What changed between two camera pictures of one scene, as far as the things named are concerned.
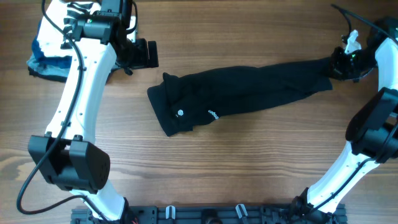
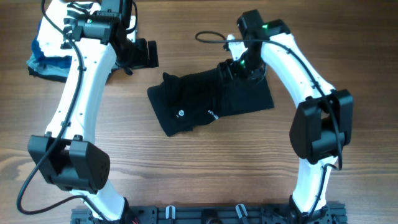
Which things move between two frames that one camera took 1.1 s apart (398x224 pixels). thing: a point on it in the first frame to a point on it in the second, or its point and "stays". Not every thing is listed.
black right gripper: [336, 70] to [235, 74]
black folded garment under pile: [34, 73] stays
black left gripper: [143, 61] stays
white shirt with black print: [53, 40] stays
